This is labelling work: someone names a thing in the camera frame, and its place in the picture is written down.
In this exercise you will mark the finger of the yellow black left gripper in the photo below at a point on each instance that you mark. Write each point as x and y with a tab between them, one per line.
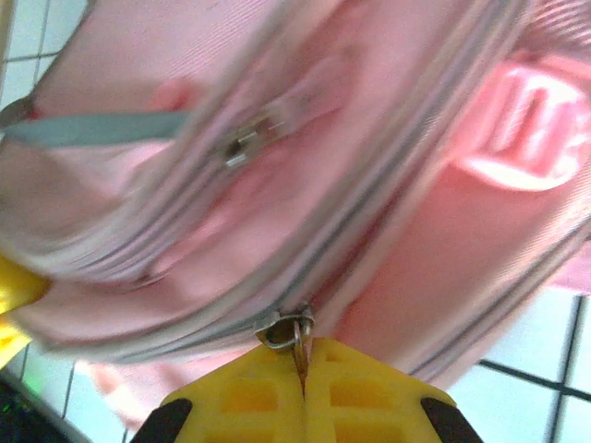
18	295

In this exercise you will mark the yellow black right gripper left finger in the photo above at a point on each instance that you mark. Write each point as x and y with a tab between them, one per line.
244	397

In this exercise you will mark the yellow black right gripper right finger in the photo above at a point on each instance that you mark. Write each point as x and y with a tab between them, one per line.
369	401

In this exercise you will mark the pink backpack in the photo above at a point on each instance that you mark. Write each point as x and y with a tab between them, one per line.
300	161

